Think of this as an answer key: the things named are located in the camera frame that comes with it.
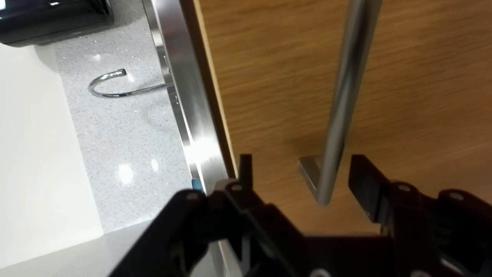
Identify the wooden cabinet door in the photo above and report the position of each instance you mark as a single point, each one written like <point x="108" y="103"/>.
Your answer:
<point x="424" y="112"/>

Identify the door metal handle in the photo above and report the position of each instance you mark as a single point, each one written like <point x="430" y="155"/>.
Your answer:
<point x="320" y="172"/>

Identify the chrome gooseneck faucet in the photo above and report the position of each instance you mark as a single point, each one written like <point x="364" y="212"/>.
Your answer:
<point x="119" y="83"/>

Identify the black paper towel dispenser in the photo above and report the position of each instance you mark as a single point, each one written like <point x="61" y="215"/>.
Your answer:
<point x="39" y="21"/>

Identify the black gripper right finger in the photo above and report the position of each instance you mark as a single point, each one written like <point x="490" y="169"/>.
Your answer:
<point x="371" y="187"/>

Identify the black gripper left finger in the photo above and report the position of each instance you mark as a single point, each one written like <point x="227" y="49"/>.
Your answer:
<point x="245" y="173"/>

